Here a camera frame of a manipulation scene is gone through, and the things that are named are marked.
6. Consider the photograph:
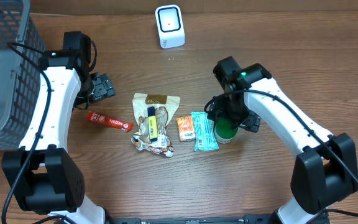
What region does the green lid Knorr jar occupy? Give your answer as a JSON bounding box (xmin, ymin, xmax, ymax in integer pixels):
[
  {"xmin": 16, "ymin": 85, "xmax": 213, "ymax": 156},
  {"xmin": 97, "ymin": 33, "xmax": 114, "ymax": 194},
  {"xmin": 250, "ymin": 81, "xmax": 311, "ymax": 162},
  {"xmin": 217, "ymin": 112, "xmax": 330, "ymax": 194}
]
[{"xmin": 214, "ymin": 119, "xmax": 238, "ymax": 144}]

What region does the red snack bar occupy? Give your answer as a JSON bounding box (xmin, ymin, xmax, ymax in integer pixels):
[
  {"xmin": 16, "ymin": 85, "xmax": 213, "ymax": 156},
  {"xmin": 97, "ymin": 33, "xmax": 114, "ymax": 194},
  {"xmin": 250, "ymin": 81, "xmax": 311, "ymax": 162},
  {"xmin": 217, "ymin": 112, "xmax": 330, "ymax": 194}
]
[{"xmin": 86, "ymin": 111, "xmax": 134, "ymax": 132}]

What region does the teal tissue packet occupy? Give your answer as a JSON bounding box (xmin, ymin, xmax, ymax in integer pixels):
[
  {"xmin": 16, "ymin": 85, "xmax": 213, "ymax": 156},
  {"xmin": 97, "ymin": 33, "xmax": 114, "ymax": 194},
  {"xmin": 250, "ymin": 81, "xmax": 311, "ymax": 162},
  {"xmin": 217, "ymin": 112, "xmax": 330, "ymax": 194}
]
[{"xmin": 191, "ymin": 111, "xmax": 219, "ymax": 151}]

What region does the orange snack packet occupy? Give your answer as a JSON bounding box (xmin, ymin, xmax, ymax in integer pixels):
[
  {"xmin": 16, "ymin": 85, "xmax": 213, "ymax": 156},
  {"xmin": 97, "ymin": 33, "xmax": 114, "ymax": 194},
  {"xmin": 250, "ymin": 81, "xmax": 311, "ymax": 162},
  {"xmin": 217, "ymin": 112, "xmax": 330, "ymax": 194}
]
[{"xmin": 177, "ymin": 116, "xmax": 196, "ymax": 141}]

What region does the clear brown snack bag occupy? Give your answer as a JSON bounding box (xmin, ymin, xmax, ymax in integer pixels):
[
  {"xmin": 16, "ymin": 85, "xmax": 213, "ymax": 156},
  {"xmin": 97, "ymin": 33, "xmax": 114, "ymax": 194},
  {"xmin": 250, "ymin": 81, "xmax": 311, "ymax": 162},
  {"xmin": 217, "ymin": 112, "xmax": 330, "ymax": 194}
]
[{"xmin": 131, "ymin": 93, "xmax": 180, "ymax": 157}]

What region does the yellow highlighter pen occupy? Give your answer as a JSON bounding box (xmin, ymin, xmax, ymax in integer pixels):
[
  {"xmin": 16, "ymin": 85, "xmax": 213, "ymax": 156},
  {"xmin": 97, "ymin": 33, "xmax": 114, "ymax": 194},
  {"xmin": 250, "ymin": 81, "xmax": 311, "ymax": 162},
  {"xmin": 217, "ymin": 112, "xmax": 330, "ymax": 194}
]
[{"xmin": 147, "ymin": 106, "xmax": 158, "ymax": 142}]

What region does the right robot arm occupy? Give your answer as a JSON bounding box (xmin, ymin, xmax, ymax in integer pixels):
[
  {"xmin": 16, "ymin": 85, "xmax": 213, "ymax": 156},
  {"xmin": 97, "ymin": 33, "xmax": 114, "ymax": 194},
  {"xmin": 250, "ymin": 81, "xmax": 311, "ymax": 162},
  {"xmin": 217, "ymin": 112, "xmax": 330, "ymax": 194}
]
[{"xmin": 205, "ymin": 57, "xmax": 358, "ymax": 223}]

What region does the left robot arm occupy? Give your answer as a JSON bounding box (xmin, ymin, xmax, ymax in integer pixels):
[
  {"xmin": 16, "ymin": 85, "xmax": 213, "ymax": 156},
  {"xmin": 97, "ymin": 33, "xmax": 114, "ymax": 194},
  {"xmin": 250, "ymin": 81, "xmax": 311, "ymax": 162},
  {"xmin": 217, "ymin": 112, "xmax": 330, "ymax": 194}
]
[{"xmin": 1, "ymin": 31, "xmax": 116, "ymax": 223}]

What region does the white barcode scanner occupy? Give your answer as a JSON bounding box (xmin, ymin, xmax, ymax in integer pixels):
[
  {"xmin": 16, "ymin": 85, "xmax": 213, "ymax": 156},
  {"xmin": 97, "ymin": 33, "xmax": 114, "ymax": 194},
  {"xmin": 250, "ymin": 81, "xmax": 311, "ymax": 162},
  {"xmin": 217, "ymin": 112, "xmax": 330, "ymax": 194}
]
[{"xmin": 155, "ymin": 4, "xmax": 185, "ymax": 49}]

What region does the grey plastic mesh basket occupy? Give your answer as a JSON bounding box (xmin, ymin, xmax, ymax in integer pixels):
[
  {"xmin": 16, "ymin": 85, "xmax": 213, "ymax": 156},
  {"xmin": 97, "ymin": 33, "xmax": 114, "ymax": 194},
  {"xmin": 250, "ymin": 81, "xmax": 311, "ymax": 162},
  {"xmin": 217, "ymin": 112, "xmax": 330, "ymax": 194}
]
[{"xmin": 0, "ymin": 0, "xmax": 46, "ymax": 151}]

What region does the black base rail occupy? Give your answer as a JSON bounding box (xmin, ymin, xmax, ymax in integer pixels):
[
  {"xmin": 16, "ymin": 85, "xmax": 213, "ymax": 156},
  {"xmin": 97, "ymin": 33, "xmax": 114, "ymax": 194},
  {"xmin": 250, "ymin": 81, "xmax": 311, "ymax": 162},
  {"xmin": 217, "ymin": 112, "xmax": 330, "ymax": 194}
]
[{"xmin": 106, "ymin": 212, "xmax": 281, "ymax": 224}]

